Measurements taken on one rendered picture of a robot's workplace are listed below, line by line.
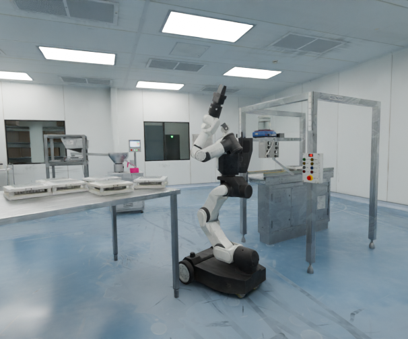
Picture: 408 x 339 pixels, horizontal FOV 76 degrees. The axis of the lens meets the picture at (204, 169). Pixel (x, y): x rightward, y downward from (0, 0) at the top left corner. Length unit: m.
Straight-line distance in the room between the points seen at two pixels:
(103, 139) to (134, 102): 1.35
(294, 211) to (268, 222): 0.46
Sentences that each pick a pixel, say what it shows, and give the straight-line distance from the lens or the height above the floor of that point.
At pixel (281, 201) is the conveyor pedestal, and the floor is 0.51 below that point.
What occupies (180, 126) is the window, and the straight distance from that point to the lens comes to 8.02.
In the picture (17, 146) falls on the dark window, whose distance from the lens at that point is 7.98.
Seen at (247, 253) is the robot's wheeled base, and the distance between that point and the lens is 2.20.
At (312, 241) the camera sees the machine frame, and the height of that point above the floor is 0.31.
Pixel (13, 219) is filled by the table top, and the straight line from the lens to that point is 1.58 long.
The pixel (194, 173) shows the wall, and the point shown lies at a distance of 8.15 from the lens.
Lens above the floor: 1.17
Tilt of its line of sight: 4 degrees down
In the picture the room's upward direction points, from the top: 1 degrees counter-clockwise
